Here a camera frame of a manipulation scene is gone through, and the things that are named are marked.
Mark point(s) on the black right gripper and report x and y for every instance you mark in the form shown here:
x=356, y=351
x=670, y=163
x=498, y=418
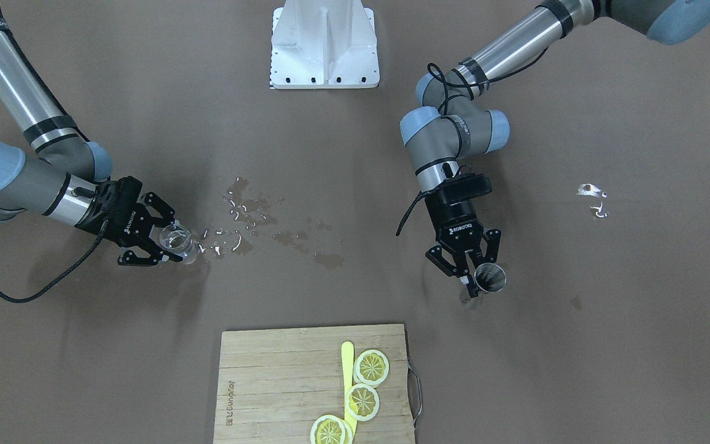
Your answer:
x=122, y=217

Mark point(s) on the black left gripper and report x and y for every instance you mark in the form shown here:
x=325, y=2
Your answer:
x=457, y=219

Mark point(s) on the clear glass measuring cup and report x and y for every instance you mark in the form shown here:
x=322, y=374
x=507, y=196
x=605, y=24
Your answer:
x=179, y=240

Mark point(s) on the steel jigger shaker cup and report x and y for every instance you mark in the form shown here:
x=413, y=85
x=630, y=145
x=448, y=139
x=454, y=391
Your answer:
x=487, y=278

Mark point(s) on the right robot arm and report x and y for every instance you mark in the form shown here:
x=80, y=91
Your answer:
x=68, y=179

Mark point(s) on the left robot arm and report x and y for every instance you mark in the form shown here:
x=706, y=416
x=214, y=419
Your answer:
x=448, y=127

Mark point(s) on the lemon slice upper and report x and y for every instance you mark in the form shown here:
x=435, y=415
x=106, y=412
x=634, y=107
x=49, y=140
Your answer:
x=371, y=368

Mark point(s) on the lemon slice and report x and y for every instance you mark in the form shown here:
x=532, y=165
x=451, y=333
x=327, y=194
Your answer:
x=371, y=368
x=362, y=402
x=329, y=429

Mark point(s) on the yellow plastic knife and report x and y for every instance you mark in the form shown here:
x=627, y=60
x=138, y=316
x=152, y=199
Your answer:
x=347, y=359

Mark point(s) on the lemon slice middle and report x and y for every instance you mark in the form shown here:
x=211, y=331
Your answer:
x=362, y=402

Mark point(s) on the bamboo cutting board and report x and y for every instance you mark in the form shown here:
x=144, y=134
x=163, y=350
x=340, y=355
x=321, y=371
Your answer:
x=274, y=383

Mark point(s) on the lemon slice lower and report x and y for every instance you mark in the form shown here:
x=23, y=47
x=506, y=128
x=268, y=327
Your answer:
x=329, y=429

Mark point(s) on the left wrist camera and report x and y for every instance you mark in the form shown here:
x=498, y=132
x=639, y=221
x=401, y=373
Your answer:
x=464, y=187

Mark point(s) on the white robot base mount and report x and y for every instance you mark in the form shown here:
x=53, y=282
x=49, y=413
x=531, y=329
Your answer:
x=323, y=44

